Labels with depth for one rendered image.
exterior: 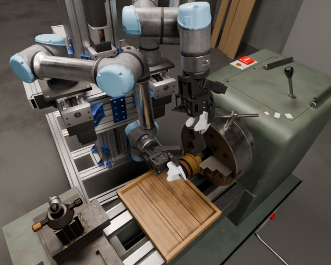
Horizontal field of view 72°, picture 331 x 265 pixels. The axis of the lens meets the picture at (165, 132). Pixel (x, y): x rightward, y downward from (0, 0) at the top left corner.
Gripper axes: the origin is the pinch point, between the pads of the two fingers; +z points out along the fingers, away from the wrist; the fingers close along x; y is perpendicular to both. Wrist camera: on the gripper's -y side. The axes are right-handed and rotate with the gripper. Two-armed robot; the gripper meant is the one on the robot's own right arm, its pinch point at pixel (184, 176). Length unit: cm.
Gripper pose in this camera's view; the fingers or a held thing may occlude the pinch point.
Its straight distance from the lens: 89.8
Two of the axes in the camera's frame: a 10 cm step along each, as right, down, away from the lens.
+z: 6.2, 5.7, -5.5
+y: -7.9, 4.1, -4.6
